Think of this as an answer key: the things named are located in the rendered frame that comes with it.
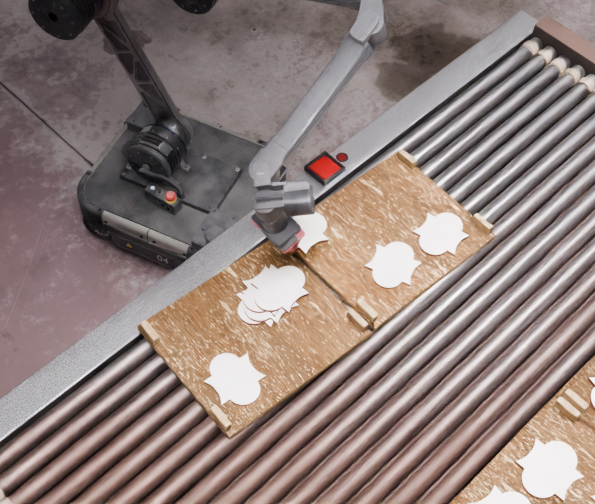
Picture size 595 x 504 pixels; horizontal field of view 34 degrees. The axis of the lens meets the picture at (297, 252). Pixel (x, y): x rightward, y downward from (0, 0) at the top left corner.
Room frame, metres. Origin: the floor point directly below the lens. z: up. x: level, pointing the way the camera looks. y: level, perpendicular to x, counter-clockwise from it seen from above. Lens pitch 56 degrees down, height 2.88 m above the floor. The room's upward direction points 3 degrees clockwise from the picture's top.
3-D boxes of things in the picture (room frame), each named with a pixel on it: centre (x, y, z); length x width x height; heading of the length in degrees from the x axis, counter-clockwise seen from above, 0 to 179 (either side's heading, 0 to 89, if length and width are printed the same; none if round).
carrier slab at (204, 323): (1.10, 0.09, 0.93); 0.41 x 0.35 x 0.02; 132
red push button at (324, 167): (1.59, -0.06, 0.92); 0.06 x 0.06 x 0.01; 47
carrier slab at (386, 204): (1.39, -0.22, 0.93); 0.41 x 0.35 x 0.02; 133
